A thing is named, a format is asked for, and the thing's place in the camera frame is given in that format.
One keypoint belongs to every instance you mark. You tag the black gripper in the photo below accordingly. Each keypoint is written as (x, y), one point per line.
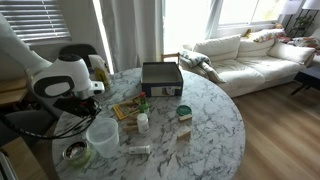
(89, 107)

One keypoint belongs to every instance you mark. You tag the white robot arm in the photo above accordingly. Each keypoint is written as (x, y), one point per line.
(67, 79)

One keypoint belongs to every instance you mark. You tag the clear plastic round container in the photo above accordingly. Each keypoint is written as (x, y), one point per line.
(103, 135)

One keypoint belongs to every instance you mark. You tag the wooden block upper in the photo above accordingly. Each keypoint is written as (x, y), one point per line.
(130, 123)

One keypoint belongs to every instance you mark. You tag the wooden block middle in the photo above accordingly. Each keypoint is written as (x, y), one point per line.
(130, 128)

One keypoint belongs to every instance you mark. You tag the black office chair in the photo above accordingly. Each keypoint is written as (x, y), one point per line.
(82, 50)

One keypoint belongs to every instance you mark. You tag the green glass bottle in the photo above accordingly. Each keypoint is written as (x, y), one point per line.
(144, 106)

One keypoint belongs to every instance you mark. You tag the white pill bottle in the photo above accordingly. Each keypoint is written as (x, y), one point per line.
(142, 121)

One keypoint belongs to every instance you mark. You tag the white tube with label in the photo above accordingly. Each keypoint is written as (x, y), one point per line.
(139, 149)

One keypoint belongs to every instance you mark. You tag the dark blue open box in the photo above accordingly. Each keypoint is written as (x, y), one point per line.
(159, 79)

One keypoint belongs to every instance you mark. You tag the white curtain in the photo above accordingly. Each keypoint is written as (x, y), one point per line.
(134, 29)

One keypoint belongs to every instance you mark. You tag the window blinds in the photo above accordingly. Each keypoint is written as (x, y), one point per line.
(35, 20)

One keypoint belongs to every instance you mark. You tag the green round lid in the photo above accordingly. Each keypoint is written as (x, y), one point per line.
(183, 110)

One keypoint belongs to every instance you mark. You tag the wooden chair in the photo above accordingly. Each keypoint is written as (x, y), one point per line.
(176, 56)

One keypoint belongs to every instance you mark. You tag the wooden block by lid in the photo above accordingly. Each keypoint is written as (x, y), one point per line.
(185, 117)

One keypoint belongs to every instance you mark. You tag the wooden block near edge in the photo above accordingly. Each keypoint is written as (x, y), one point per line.
(185, 133)

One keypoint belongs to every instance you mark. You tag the grey patterned blanket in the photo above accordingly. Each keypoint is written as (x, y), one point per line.
(199, 64)

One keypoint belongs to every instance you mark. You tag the cream white sofa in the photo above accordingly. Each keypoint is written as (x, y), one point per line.
(247, 66)

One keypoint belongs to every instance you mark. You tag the dark coffee table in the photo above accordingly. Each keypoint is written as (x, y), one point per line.
(309, 77)

